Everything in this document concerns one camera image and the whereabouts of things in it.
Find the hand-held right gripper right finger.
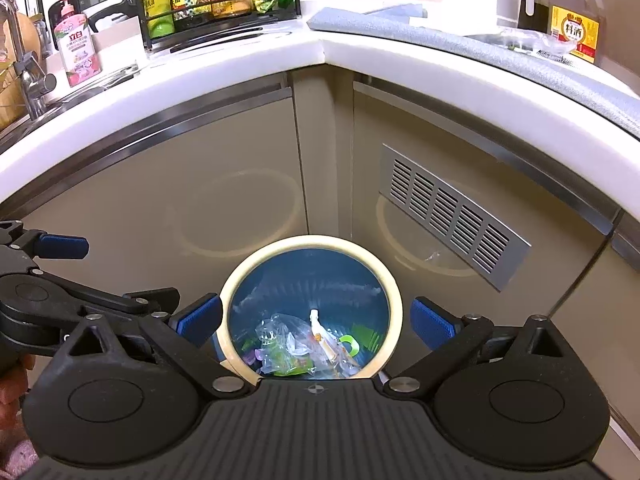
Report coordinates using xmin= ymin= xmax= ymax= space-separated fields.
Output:
xmin=382 ymin=296 xmax=576 ymax=396

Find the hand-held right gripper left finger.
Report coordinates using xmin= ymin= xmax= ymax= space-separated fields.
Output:
xmin=62 ymin=294 xmax=251 ymax=401

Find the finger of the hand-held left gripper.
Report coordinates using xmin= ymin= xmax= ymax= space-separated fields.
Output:
xmin=82 ymin=287 xmax=181 ymax=317
xmin=0 ymin=220 xmax=90 ymax=276

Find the green snack packet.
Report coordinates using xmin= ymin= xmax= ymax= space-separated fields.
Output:
xmin=350 ymin=325 xmax=383 ymax=356

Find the clear packet green red print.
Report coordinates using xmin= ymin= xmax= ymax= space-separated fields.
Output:
xmin=262 ymin=347 xmax=321 ymax=376

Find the blue bin with cream rim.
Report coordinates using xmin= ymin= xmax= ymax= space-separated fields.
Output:
xmin=218 ymin=235 xmax=403 ymax=381

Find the person's left hand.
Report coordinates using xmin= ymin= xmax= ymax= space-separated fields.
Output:
xmin=0 ymin=352 xmax=33 ymax=416

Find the crumpled clear plastic wrap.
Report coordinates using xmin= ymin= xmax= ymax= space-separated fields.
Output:
xmin=255 ymin=312 xmax=321 ymax=361

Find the white and orange tube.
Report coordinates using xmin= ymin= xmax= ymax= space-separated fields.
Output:
xmin=309 ymin=309 xmax=342 ymax=362

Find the silver vent grille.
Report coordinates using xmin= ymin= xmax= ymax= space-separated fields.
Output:
xmin=378 ymin=143 xmax=532 ymax=292

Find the beige cabinet door with vent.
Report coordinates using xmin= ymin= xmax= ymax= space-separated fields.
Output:
xmin=350 ymin=77 xmax=623 ymax=356

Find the steel sink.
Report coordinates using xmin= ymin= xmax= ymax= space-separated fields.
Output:
xmin=0 ymin=67 xmax=141 ymax=141

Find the steel faucet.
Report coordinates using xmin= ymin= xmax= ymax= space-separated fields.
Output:
xmin=0 ymin=0 xmax=57 ymax=121

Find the beige corner panel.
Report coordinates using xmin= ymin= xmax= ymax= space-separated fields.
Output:
xmin=292 ymin=67 xmax=353 ymax=238

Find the pink dish soap bottle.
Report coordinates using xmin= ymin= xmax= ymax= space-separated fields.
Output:
xmin=48 ymin=0 xmax=103 ymax=88

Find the tan round board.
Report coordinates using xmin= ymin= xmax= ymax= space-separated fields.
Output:
xmin=12 ymin=10 xmax=43 ymax=66

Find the crumpled clear plastic bag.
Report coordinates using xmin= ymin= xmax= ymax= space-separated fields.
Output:
xmin=492 ymin=27 xmax=578 ymax=58

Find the grey counter mat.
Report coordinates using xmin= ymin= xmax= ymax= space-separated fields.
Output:
xmin=306 ymin=2 xmax=640 ymax=141

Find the large amber bottle yellow label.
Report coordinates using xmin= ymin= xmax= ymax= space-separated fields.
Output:
xmin=550 ymin=0 xmax=601 ymax=65

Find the dark sauce dispenser bottle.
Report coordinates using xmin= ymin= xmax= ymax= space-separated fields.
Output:
xmin=517 ymin=0 xmax=551 ymax=35

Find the black wire spice rack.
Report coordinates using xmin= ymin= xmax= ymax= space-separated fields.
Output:
xmin=131 ymin=0 xmax=301 ymax=53

